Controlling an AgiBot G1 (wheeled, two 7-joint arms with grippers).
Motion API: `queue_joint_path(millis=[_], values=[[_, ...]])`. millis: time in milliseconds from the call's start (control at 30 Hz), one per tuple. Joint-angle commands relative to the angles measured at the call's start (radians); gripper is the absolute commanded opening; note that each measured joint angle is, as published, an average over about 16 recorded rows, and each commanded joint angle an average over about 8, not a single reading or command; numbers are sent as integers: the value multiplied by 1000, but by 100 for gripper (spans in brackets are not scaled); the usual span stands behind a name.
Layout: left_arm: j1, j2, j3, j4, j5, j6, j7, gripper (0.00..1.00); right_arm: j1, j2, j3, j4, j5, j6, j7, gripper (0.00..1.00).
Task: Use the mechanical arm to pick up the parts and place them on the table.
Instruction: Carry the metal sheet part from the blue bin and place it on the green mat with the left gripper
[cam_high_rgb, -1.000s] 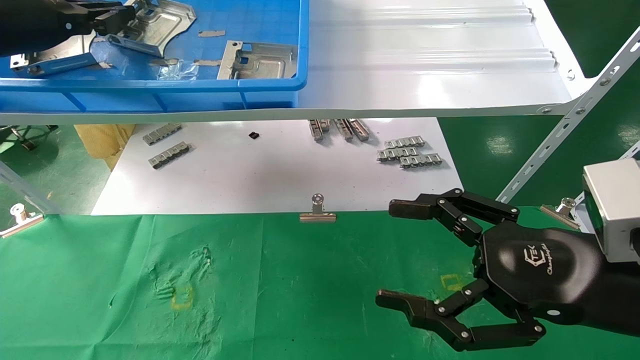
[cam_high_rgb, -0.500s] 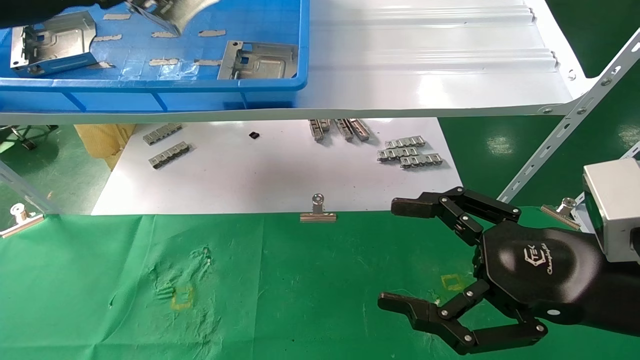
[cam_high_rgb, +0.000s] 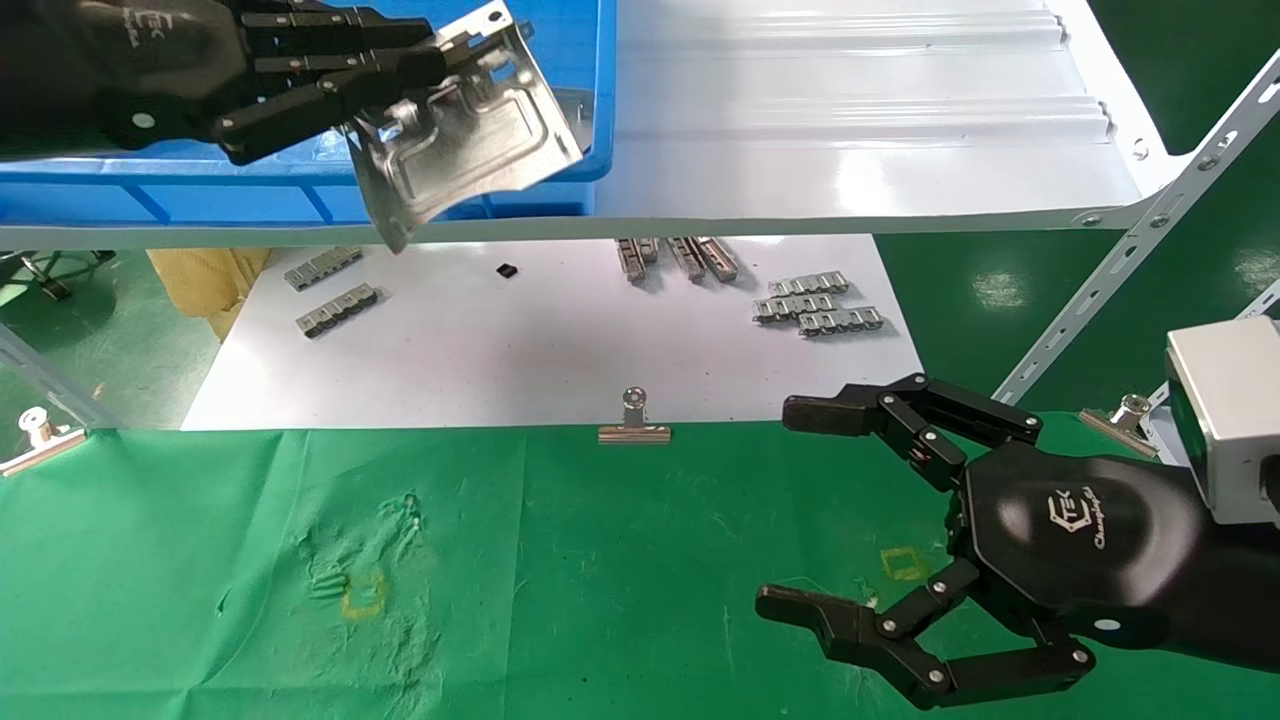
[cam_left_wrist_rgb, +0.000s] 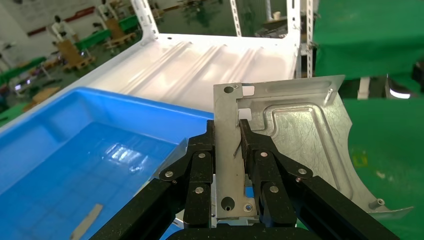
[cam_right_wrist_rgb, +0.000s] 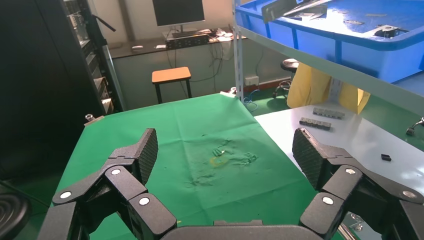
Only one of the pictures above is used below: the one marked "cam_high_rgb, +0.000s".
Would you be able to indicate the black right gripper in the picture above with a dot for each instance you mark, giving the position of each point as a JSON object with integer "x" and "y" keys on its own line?
{"x": 1080, "y": 540}

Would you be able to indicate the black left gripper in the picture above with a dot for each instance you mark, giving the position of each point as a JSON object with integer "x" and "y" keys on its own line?
{"x": 110, "y": 70}

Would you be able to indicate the grey metal link strip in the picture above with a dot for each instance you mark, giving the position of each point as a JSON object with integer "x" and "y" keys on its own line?
{"x": 338, "y": 310}
{"x": 842, "y": 322}
{"x": 324, "y": 268}
{"x": 810, "y": 285}
{"x": 793, "y": 308}

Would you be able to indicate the blue plastic bin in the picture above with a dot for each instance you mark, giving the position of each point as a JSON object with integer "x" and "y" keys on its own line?
{"x": 250, "y": 195}

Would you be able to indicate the silver binder clip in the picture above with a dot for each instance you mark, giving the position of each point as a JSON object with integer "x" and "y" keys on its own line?
{"x": 40, "y": 450}
{"x": 1120, "y": 432}
{"x": 636, "y": 432}

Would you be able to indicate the green table cloth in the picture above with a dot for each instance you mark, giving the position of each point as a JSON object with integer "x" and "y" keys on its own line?
{"x": 560, "y": 570}

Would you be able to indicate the black swivel stool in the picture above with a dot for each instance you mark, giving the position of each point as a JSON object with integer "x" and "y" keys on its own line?
{"x": 55, "y": 270}

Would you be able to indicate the white metal shelf panel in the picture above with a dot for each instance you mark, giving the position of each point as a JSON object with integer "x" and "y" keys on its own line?
{"x": 850, "y": 150}

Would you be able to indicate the grey metal rail piece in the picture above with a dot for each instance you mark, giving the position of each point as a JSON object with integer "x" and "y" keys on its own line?
{"x": 651, "y": 250}
{"x": 719, "y": 259}
{"x": 631, "y": 262}
{"x": 686, "y": 260}

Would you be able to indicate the white perforated shelf post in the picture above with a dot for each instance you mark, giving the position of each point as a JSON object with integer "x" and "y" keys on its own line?
{"x": 1268, "y": 300}
{"x": 1100, "y": 290}
{"x": 40, "y": 375}

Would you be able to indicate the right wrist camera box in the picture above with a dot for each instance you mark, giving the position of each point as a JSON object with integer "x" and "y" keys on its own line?
{"x": 1235, "y": 430}

